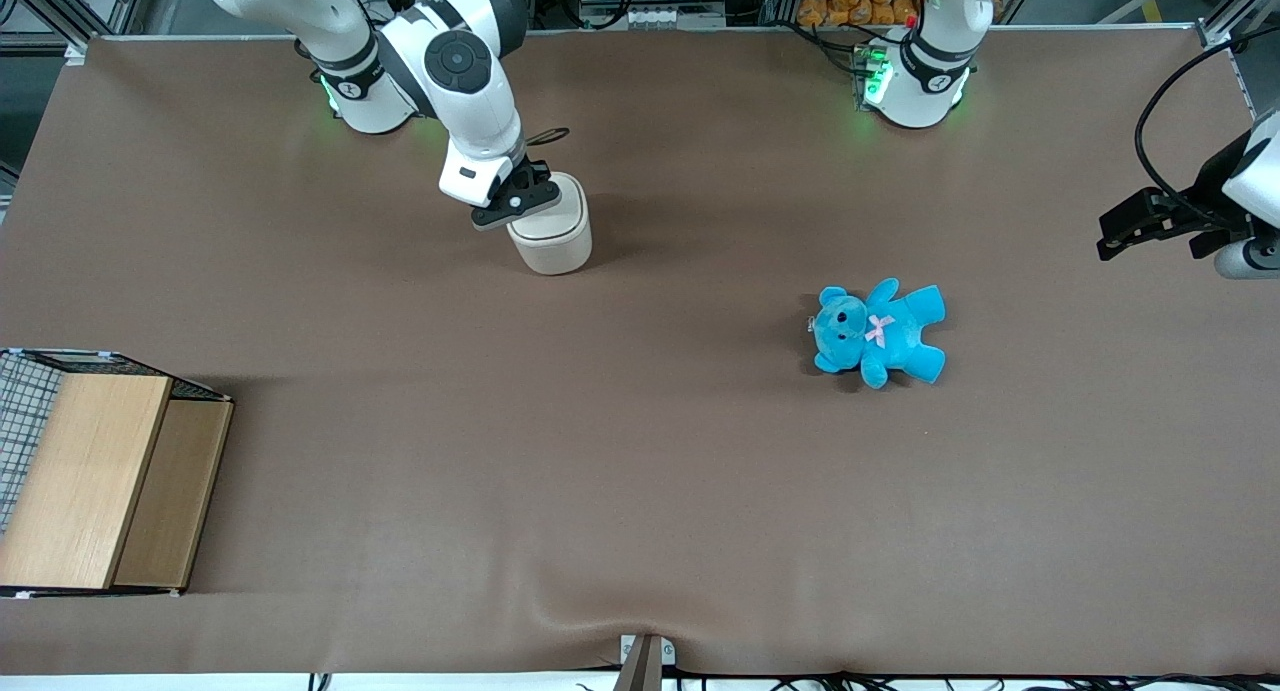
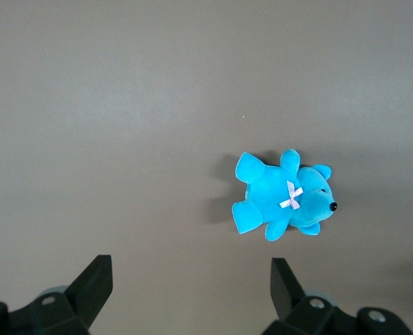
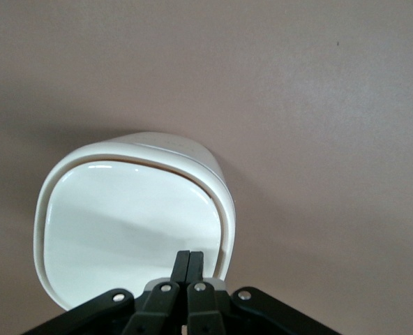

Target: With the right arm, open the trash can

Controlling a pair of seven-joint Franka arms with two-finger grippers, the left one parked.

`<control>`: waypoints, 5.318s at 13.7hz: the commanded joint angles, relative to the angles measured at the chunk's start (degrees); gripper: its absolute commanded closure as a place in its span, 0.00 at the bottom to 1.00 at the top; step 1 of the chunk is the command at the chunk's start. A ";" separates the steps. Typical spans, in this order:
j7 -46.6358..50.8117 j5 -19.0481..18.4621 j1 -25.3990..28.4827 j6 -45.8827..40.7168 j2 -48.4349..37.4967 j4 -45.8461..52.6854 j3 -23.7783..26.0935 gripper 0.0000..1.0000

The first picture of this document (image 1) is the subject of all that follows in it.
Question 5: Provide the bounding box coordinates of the cream lidded trash can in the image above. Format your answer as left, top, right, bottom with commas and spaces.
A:
505, 171, 593, 276

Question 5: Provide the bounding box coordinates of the white terminal block row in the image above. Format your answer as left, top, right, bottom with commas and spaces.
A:
620, 6, 727, 30

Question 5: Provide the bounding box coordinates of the brown table cloth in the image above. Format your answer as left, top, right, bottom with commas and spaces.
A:
0, 26, 1280, 677

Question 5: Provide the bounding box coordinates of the blue teddy bear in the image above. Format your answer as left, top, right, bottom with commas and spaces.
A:
808, 278, 947, 390

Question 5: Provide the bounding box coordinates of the dark wooden board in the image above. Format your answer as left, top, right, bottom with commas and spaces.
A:
113, 399, 233, 588

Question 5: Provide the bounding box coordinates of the light wooden board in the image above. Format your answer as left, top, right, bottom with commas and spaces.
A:
0, 374, 174, 590

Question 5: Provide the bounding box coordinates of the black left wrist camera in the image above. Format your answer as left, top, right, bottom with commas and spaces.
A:
1097, 186, 1206, 263

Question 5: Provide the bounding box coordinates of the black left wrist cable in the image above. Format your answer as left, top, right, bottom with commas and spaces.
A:
1135, 33, 1280, 217

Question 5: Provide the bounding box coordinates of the aluminium frame post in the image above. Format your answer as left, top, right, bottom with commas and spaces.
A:
0, 0, 151, 54
1195, 0, 1280, 48

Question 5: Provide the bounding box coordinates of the grey metal table bracket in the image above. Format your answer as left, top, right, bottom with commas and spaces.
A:
618, 633, 677, 691

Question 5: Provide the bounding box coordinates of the wooden box with wire basket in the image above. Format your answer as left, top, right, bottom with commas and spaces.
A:
0, 348, 234, 600

